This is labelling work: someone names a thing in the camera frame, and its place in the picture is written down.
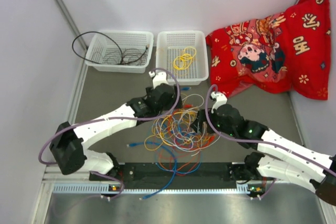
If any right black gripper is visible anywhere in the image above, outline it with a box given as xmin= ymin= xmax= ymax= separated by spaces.
xmin=191 ymin=108 xmax=236 ymax=137

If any white thin cable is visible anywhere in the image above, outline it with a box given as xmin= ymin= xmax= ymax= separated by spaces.
xmin=152 ymin=92 xmax=211 ymax=156

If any thin yellow wire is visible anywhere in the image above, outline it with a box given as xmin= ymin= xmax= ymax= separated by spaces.
xmin=173 ymin=46 xmax=197 ymax=70

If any thin dark brown wire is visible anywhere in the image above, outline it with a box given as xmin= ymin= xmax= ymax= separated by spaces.
xmin=120 ymin=48 xmax=148 ymax=66

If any thin black wire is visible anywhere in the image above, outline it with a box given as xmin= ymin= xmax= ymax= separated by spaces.
xmin=89 ymin=47 xmax=121 ymax=65

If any black cable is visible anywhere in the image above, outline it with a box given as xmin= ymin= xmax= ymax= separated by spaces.
xmin=72 ymin=31 xmax=149 ymax=65

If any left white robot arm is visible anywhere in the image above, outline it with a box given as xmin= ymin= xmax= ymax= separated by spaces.
xmin=49 ymin=83 xmax=179 ymax=180

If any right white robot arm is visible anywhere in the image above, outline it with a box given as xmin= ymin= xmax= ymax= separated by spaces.
xmin=190 ymin=104 xmax=335 ymax=206

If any right white plastic basket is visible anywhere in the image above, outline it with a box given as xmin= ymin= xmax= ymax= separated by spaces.
xmin=155 ymin=30 xmax=209 ymax=86

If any white plastic basket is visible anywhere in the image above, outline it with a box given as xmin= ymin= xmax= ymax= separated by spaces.
xmin=155 ymin=30 xmax=209 ymax=86
xmin=85 ymin=30 xmax=154 ymax=73

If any left white plastic basket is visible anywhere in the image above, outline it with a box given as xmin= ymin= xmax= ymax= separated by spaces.
xmin=85 ymin=30 xmax=154 ymax=73

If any red patterned pillow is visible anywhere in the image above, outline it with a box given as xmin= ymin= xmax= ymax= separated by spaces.
xmin=206 ymin=0 xmax=331 ymax=101

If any orange thin cable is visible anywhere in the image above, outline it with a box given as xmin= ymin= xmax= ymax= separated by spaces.
xmin=154 ymin=105 xmax=211 ymax=176

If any red ethernet cable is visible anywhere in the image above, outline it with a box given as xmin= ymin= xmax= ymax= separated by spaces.
xmin=167 ymin=119 xmax=221 ymax=151

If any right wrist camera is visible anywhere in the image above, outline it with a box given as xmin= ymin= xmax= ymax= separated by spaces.
xmin=209 ymin=91 xmax=227 ymax=113

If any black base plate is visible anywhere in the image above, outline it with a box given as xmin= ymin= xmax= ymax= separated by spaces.
xmin=89 ymin=162 xmax=249 ymax=183

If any aluminium frame rail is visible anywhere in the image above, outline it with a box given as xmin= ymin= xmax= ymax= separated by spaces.
xmin=41 ymin=165 xmax=92 ymax=184

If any white slotted cable duct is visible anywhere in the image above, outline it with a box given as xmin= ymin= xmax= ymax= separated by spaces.
xmin=52 ymin=183 xmax=261 ymax=195

